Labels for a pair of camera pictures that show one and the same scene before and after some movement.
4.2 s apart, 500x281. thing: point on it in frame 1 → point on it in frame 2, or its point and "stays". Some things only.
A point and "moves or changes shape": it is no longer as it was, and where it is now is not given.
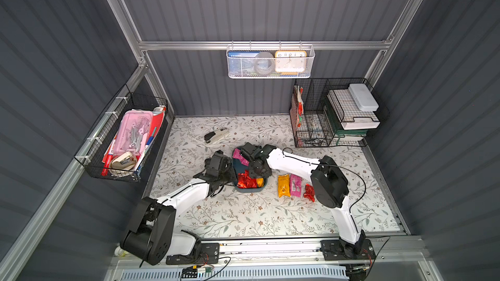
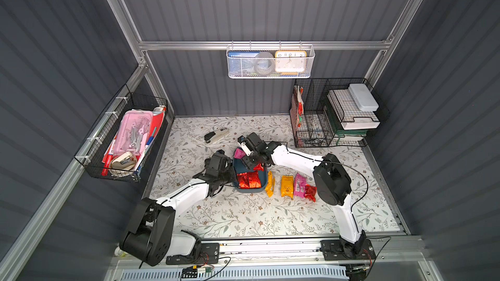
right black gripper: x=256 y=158 → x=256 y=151
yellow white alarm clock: x=290 y=62 stays
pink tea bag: x=295 y=185 moves or changes shape
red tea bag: x=309 y=192 stays
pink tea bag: x=237 y=155 stays
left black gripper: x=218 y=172 stays
